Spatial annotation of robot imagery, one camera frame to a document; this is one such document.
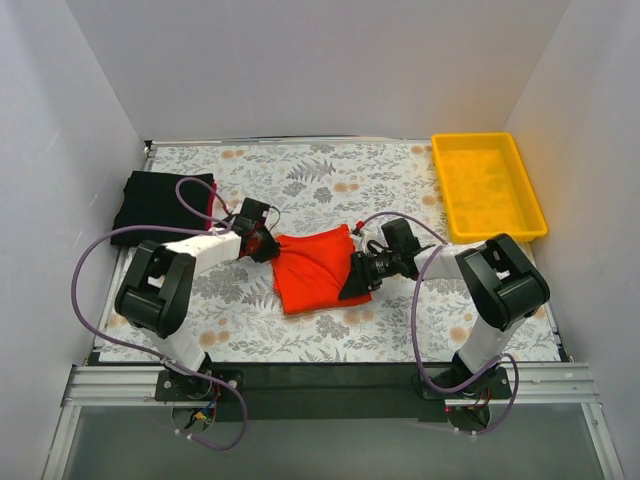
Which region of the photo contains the orange t-shirt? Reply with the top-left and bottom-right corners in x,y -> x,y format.
271,224 -> 372,315

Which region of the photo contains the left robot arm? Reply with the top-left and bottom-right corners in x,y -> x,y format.
115,198 -> 280,374

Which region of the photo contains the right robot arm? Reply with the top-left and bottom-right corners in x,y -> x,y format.
339,212 -> 550,395

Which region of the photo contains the folded red t-shirt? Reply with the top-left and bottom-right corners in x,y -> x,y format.
206,181 -> 226,217

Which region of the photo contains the floral patterned table mat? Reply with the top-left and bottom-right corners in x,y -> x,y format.
98,142 -> 569,364

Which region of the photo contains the folded black t-shirt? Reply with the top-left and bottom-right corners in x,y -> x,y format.
110,171 -> 213,248

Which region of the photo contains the yellow plastic bin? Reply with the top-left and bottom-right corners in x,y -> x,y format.
431,132 -> 548,244

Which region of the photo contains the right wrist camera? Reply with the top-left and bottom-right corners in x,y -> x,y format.
350,221 -> 388,254

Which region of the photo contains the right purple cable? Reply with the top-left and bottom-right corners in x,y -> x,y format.
352,211 -> 521,437

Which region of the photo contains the purple cable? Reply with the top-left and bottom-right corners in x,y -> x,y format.
71,177 -> 250,452
352,211 -> 521,437

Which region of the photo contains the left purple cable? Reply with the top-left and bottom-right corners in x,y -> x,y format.
71,177 -> 250,452

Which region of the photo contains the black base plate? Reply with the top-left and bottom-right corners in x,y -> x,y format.
154,362 -> 514,436

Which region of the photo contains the aluminium frame rail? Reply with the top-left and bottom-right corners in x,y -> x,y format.
45,359 -> 623,479

